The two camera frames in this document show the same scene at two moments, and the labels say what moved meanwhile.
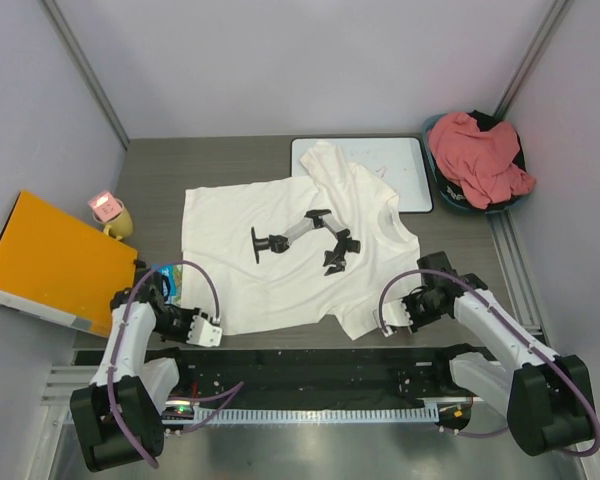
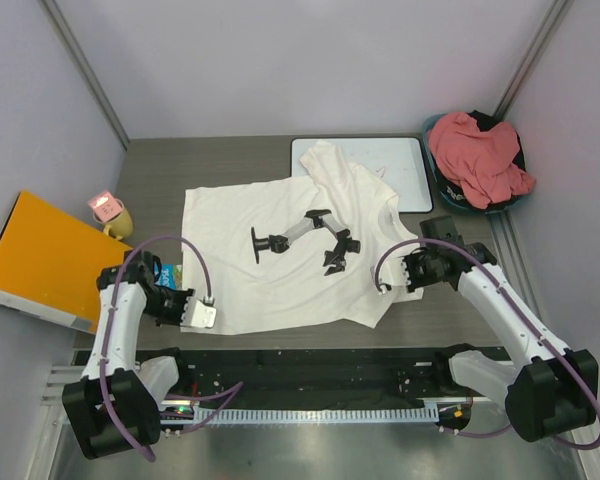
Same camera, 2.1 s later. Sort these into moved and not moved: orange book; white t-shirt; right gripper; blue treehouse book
Moved: right gripper
Not moved: blue treehouse book; white t-shirt; orange book
